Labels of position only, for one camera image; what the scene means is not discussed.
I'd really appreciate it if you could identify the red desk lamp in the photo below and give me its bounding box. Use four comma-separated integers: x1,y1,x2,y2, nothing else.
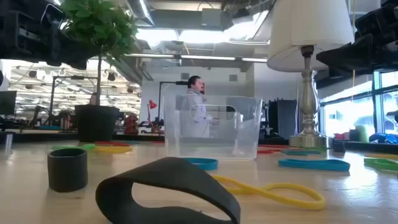
146,99,164,135

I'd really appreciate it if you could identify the black computer monitor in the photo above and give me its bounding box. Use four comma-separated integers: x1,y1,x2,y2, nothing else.
0,90,17,116

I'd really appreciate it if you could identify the black metal gantry frame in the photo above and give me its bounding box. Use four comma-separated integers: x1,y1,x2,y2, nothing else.
157,80,190,125
49,75,98,125

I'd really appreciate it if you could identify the grey metal post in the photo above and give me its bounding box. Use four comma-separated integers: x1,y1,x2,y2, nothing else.
4,133,14,156

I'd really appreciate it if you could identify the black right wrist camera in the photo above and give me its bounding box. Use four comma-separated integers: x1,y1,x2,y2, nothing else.
355,6,398,32

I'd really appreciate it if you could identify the green cylinder object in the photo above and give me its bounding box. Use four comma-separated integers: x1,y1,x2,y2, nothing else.
355,124,370,143

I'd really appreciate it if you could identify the blue fabric object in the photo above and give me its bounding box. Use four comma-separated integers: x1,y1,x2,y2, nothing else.
369,133,398,145

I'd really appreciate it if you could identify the silver ceiling duct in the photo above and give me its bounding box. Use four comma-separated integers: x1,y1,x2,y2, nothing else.
126,0,156,27

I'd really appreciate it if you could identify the grey ceiling unit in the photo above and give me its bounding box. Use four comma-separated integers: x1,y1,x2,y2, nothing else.
201,8,223,27

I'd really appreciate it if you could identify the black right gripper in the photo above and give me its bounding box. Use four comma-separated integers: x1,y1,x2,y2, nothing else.
316,29,398,73

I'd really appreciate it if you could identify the black window frame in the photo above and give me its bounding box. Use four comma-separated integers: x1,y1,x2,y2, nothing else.
317,70,398,135

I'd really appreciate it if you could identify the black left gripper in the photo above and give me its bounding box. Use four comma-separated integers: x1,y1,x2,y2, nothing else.
0,0,105,70

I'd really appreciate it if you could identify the green plant in black pot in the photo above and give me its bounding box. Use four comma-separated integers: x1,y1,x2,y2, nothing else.
60,0,139,143

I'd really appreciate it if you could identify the teal rubber band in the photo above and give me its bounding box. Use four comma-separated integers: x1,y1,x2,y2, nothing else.
280,150,322,156

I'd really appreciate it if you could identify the black cabinet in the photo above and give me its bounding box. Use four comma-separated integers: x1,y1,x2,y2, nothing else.
267,98,300,140

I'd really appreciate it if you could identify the yellow rubber band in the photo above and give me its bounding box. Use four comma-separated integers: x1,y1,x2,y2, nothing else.
212,174,326,211
92,145,134,154

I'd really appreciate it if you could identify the white shade silver table lamp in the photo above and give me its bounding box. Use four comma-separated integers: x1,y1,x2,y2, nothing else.
266,0,355,149

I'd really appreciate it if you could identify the clear plastic bin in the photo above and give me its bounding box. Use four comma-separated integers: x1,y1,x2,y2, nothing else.
163,93,264,161

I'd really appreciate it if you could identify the black aluminium frame rail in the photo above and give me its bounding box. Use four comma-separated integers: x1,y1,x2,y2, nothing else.
0,130,292,146
331,139,398,154

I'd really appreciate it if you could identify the red stacked object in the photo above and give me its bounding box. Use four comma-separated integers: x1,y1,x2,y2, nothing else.
123,113,140,135

